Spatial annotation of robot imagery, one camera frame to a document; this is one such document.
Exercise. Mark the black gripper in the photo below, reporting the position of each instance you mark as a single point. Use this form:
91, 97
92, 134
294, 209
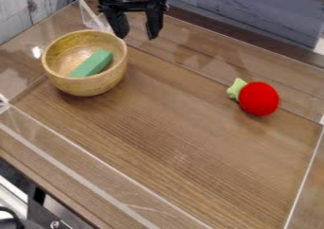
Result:
115, 8

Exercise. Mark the green rectangular block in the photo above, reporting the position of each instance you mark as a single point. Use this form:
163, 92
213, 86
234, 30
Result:
92, 65

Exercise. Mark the brown wooden bowl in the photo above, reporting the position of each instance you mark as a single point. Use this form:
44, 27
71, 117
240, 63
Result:
68, 50

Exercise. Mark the red plush radish toy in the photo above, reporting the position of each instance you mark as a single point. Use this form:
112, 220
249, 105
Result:
256, 96

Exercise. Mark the black metal table leg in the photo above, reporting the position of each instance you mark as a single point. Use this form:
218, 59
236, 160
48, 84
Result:
39, 214

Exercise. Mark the clear acrylic corner bracket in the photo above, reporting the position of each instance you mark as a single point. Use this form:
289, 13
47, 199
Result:
92, 20

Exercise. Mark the clear acrylic tray wall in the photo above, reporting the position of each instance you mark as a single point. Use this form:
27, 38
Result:
108, 200

